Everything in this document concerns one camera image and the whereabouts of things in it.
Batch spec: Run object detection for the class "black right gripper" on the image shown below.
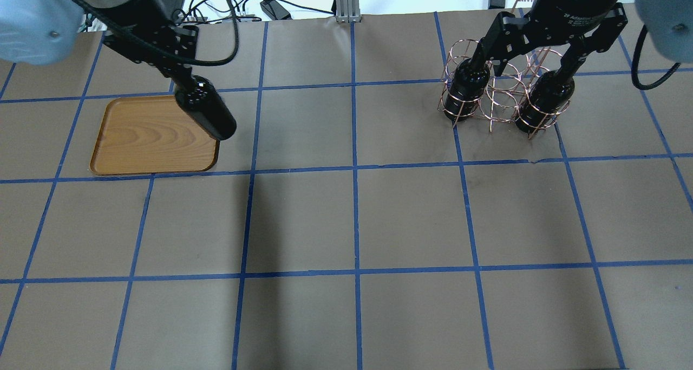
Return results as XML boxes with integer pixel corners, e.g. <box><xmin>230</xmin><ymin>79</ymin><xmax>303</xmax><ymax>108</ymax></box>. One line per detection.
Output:
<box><xmin>469</xmin><ymin>0</ymin><xmax>628</xmax><ymax>83</ymax></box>

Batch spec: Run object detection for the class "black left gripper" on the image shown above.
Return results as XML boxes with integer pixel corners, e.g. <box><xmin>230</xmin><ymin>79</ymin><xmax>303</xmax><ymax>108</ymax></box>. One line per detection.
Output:
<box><xmin>85</xmin><ymin>0</ymin><xmax>199</xmax><ymax>92</ymax></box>

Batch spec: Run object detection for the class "dark wine bottle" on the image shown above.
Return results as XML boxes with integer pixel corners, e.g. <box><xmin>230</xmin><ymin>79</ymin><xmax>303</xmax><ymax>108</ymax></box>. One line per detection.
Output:
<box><xmin>515</xmin><ymin>70</ymin><xmax>575</xmax><ymax>134</ymax></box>
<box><xmin>443</xmin><ymin>58</ymin><xmax>489</xmax><ymax>122</ymax></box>
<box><xmin>174</xmin><ymin>75</ymin><xmax>237</xmax><ymax>141</ymax></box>

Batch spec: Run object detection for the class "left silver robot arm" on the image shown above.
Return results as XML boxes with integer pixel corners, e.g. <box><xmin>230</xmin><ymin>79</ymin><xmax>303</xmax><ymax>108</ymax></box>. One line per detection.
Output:
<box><xmin>1</xmin><ymin>0</ymin><xmax>197</xmax><ymax>91</ymax></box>

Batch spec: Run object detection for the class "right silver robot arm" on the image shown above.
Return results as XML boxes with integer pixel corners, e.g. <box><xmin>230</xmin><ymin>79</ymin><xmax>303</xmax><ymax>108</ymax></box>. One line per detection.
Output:
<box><xmin>470</xmin><ymin>0</ymin><xmax>691</xmax><ymax>78</ymax></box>

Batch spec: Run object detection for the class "wooden rectangular tray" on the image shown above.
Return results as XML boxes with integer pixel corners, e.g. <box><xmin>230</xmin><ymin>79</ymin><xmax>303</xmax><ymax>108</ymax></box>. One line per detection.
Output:
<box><xmin>89</xmin><ymin>94</ymin><xmax>220</xmax><ymax>176</ymax></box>

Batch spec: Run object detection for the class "copper wire bottle basket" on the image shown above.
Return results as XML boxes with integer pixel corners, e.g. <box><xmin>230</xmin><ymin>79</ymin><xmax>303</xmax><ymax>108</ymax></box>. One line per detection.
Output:
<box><xmin>436</xmin><ymin>38</ymin><xmax>570</xmax><ymax>139</ymax></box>

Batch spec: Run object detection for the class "aluminium frame post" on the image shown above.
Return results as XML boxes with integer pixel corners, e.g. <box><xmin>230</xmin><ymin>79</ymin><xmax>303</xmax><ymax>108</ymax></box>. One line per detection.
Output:
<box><xmin>334</xmin><ymin>0</ymin><xmax>362</xmax><ymax>23</ymax></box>

